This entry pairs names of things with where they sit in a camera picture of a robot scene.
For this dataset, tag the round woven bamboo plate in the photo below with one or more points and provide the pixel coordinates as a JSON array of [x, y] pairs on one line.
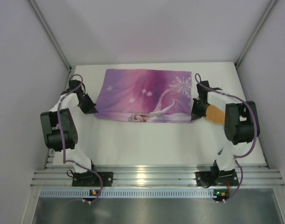
[[215, 115]]

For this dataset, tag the left aluminium frame post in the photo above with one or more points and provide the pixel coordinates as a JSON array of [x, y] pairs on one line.
[[38, 13]]

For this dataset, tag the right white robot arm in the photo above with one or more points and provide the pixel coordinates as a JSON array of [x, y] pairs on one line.
[[239, 120]]

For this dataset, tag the aluminium frame post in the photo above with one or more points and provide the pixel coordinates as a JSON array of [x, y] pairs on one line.
[[38, 13], [258, 27]]

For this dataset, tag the right aluminium frame post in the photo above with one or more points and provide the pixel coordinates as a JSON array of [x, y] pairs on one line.
[[258, 27]]

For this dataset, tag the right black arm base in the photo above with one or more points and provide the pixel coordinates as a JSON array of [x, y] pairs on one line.
[[207, 179]]

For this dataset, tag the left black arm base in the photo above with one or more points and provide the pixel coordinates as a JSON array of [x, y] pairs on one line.
[[88, 179]]

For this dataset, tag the perforated grey cable duct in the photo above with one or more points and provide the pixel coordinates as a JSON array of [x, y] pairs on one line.
[[132, 193]]

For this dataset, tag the aluminium mounting rail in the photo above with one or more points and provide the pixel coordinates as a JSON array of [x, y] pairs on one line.
[[158, 176]]

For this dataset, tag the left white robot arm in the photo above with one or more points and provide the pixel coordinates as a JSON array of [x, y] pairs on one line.
[[59, 130]]

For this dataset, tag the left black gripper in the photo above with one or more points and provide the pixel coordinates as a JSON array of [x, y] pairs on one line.
[[89, 106]]

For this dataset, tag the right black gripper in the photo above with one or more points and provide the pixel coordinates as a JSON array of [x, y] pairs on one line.
[[196, 112]]

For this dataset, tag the purple printed placemat cloth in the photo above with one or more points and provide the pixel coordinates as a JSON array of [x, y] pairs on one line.
[[141, 95]]

